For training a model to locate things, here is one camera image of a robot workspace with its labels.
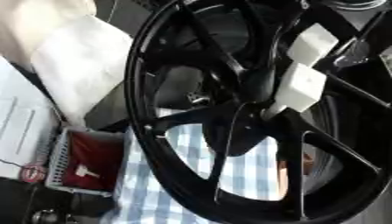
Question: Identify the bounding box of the black spoked wheel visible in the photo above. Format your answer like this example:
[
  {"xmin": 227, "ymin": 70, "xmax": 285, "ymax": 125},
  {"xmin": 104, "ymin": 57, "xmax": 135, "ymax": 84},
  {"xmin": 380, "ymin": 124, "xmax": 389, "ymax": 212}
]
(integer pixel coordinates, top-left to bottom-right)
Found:
[{"xmin": 123, "ymin": 0, "xmax": 392, "ymax": 224}]

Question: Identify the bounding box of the red cloth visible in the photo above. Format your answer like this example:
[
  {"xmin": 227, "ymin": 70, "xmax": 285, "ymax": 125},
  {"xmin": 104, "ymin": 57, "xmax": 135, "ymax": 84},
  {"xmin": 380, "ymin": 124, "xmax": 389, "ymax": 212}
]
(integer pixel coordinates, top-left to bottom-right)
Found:
[{"xmin": 59, "ymin": 130, "xmax": 126, "ymax": 193}]

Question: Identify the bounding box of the grey perforated basket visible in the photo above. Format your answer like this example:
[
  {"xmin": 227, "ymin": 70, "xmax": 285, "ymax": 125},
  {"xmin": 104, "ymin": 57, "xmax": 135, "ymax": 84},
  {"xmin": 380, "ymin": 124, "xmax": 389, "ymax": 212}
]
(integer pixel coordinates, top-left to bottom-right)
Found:
[{"xmin": 43, "ymin": 126, "xmax": 128, "ymax": 198}]

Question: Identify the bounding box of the red and white round tape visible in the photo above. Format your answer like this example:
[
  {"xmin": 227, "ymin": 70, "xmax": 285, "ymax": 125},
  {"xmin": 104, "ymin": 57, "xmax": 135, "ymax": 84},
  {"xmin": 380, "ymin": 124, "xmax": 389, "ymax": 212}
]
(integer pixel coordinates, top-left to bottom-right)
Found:
[{"xmin": 18, "ymin": 164, "xmax": 49, "ymax": 184}]

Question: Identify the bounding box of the white flat board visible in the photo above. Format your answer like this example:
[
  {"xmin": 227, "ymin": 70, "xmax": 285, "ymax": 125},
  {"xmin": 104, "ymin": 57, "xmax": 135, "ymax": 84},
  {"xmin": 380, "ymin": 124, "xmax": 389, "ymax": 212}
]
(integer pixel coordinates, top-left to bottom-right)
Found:
[{"xmin": 0, "ymin": 56, "xmax": 61, "ymax": 181}]

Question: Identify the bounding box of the beige cloth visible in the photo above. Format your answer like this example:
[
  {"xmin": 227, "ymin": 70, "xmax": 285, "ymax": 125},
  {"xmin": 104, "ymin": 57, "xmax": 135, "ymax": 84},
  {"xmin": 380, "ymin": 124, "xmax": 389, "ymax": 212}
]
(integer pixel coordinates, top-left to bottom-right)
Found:
[{"xmin": 0, "ymin": 0, "xmax": 100, "ymax": 72}]

